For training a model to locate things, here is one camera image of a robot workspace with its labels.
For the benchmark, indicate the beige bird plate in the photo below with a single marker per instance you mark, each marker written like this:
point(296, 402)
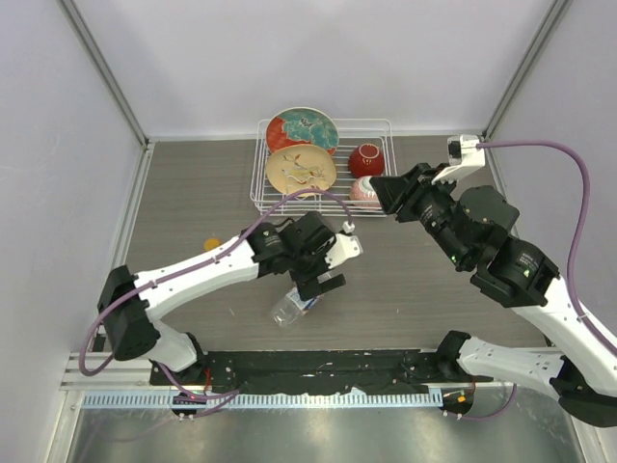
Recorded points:
point(300, 167)

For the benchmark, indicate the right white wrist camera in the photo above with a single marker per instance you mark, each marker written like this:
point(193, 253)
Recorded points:
point(464, 159)

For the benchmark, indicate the clear plastic water bottle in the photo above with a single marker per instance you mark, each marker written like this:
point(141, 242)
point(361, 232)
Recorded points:
point(291, 307)

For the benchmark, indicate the red teal floral plate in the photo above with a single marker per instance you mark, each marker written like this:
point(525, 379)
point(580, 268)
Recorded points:
point(301, 126)

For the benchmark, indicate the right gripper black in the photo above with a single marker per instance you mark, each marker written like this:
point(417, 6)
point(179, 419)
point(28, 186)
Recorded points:
point(391, 190)

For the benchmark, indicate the pink patterned bowl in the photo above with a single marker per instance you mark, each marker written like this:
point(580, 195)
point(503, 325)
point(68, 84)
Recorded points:
point(363, 195)

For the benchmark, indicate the red bowl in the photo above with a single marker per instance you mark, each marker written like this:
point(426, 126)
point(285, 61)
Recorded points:
point(366, 160)

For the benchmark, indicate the white slotted cable duct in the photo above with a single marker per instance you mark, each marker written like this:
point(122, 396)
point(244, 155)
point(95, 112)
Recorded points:
point(161, 399)

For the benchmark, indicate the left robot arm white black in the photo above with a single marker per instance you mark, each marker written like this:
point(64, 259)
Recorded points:
point(131, 306)

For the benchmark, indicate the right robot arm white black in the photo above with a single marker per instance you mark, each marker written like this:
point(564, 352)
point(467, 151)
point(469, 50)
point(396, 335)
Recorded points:
point(474, 232)

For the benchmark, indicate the orange juice bottle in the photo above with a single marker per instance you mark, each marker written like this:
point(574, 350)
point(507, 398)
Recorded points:
point(211, 244)

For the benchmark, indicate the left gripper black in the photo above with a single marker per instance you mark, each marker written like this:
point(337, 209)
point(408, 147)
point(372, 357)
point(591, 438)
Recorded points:
point(309, 285)

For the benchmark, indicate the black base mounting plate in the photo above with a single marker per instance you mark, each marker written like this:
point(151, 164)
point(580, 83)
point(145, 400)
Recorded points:
point(374, 372)

